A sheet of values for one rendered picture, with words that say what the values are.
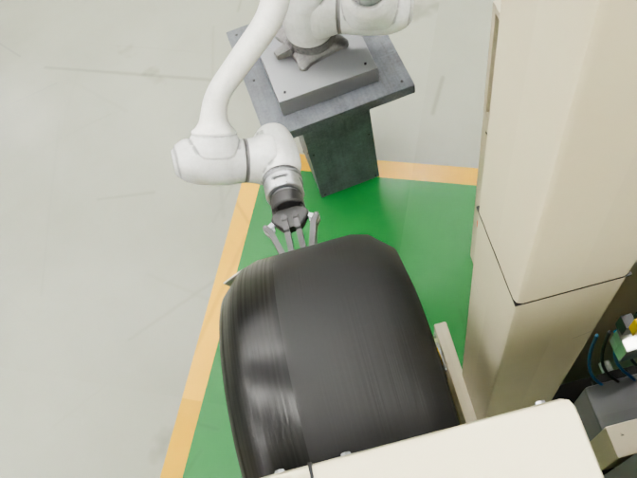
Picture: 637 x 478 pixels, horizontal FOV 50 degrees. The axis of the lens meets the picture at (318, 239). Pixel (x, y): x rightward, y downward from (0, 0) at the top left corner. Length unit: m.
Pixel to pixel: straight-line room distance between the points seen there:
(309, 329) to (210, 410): 1.62
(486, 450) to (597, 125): 0.28
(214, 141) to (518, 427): 1.08
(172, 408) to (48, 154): 1.37
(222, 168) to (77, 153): 1.81
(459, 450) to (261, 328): 0.45
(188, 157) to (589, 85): 1.18
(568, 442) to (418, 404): 0.35
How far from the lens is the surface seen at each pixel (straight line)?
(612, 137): 0.53
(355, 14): 2.03
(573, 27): 0.45
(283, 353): 0.96
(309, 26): 2.12
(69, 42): 3.76
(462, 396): 1.48
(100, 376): 2.77
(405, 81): 2.25
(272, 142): 1.58
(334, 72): 2.21
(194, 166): 1.54
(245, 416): 0.97
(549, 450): 0.62
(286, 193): 1.50
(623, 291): 1.74
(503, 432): 0.62
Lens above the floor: 2.39
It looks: 62 degrees down
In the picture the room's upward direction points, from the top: 19 degrees counter-clockwise
